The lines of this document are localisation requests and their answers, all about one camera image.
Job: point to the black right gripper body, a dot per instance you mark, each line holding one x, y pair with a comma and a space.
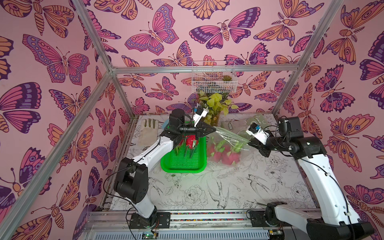
262, 145

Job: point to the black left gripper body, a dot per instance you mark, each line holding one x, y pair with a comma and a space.
197, 130

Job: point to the red dragon fruit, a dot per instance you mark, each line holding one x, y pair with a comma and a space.
189, 143

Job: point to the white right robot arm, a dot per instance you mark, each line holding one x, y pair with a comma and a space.
336, 219

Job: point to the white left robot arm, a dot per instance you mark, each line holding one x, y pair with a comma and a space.
132, 178

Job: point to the potted green leafy plant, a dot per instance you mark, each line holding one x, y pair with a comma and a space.
217, 104

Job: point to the green plastic basket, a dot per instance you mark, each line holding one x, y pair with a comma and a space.
170, 163

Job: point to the beige green work glove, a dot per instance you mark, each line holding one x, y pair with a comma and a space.
148, 133

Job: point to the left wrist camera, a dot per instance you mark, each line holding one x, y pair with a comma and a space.
199, 113

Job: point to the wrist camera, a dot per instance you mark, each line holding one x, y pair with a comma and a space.
258, 133
199, 113

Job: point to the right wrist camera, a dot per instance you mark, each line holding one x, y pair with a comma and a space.
258, 133

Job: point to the white wire wall basket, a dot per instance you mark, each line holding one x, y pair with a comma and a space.
214, 79

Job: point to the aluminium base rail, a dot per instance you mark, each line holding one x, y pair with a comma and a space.
190, 225

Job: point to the aluminium frame post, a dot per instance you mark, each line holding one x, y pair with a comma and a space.
88, 24

